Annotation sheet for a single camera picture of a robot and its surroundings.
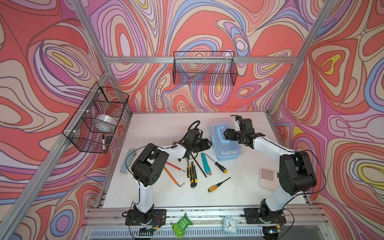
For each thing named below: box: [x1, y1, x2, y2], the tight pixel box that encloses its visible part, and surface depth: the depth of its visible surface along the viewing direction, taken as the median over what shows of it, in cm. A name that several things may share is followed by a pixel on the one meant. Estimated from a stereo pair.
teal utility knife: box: [201, 152, 212, 176], surface depth 93 cm
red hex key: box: [166, 162, 186, 173], surface depth 93 cm
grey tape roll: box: [95, 114, 118, 126], surface depth 75 cm
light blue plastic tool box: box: [209, 117, 242, 162], surface depth 92 cm
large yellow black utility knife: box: [190, 163, 198, 188], surface depth 88 cm
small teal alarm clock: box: [223, 217, 238, 234], surface depth 71 cm
